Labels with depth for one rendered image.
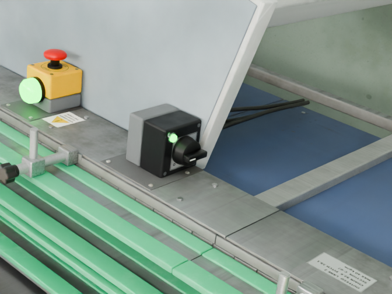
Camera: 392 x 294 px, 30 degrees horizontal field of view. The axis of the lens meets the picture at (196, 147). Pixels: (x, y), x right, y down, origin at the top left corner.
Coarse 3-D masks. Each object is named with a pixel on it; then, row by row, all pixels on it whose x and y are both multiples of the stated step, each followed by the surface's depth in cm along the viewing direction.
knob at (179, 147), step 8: (184, 136) 109; (176, 144) 108; (184, 144) 108; (192, 144) 108; (176, 152) 108; (184, 152) 107; (192, 152) 108; (200, 152) 109; (176, 160) 109; (184, 160) 107; (192, 160) 107
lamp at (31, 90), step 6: (30, 78) 125; (36, 78) 125; (24, 84) 124; (30, 84) 124; (36, 84) 124; (42, 84) 125; (24, 90) 124; (30, 90) 124; (36, 90) 124; (42, 90) 125; (24, 96) 125; (30, 96) 124; (36, 96) 125; (42, 96) 125; (30, 102) 125; (36, 102) 126
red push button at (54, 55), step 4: (44, 52) 126; (48, 52) 126; (52, 52) 126; (56, 52) 126; (60, 52) 126; (64, 52) 127; (44, 56) 126; (48, 56) 125; (52, 56) 125; (56, 56) 125; (60, 56) 126; (64, 56) 126; (52, 60) 127; (56, 60) 126; (52, 64) 127; (56, 64) 127
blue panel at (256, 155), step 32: (256, 96) 153; (256, 128) 137; (288, 128) 138; (320, 128) 140; (352, 128) 142; (224, 160) 122; (256, 160) 124; (288, 160) 125; (320, 160) 127; (256, 192) 113; (320, 192) 116; (352, 192) 117; (384, 192) 118; (320, 224) 106; (352, 224) 107; (384, 224) 109; (384, 256) 100
